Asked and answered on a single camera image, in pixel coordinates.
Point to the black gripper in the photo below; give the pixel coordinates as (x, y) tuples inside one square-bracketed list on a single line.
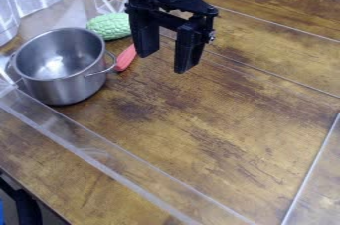
[(189, 17)]

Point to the stainless steel pot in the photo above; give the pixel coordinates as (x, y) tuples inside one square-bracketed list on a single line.
[(62, 65)]

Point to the black table leg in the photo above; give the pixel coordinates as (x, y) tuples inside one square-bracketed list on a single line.
[(28, 210)]

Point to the clear acrylic table barrier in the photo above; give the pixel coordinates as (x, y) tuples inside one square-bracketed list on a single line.
[(228, 145)]

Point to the green bumpy toy vegetable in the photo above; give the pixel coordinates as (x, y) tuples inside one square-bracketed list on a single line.
[(112, 26)]

